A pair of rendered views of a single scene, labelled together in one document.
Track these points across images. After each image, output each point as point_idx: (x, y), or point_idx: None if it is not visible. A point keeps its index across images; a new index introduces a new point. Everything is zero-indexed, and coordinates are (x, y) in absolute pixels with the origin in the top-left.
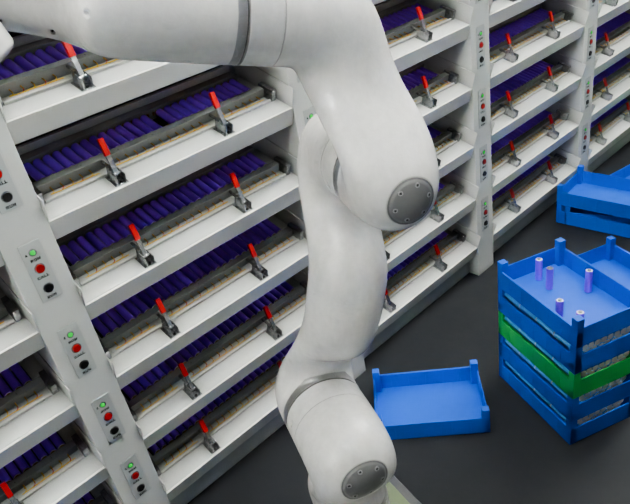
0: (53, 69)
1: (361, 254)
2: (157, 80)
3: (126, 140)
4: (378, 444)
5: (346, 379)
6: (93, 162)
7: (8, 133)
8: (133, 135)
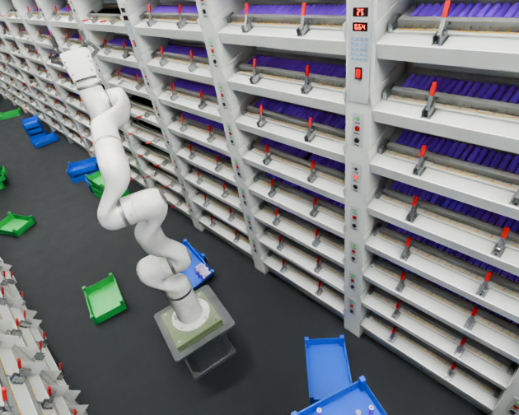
0: (263, 113)
1: (137, 229)
2: (282, 140)
3: (288, 151)
4: (139, 272)
5: (167, 260)
6: (269, 150)
7: (235, 124)
8: (292, 152)
